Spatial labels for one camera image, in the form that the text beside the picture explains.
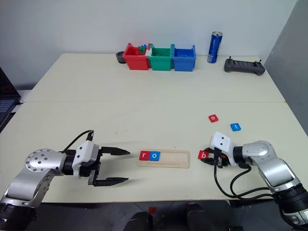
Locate dark rounded shape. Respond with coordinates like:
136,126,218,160
124,211,155,231
183,202,208,231

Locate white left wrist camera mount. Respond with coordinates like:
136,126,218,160
72,141,101,180

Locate blue plastic bin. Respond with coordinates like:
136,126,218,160
171,43,197,72

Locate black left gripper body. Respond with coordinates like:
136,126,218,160
78,144,103,188

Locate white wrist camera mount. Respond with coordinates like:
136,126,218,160
72,141,101,180
210,131,238,167

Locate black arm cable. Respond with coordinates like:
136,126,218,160
212,148,276,201
63,130,95,154

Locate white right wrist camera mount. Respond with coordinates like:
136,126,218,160
210,131,238,167

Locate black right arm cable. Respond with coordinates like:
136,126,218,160
212,148,276,201

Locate dark grey remote controller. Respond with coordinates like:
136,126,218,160
224,56,266,77

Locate green plastic bin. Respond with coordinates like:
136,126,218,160
147,43,175,71

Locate dark grey round dish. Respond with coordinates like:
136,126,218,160
115,50,127,64

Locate blue drink can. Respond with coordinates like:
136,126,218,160
207,31,224,64

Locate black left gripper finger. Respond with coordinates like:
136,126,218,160
92,177,129,188
100,146,131,156

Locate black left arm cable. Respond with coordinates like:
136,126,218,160
63,130,95,154

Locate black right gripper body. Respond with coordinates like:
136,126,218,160
208,147,230,168

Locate dark laptop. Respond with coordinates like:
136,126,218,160
0,66,23,127

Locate wooden letter tray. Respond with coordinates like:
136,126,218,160
136,149,191,169

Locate red plastic bin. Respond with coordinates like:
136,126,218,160
122,42,151,71

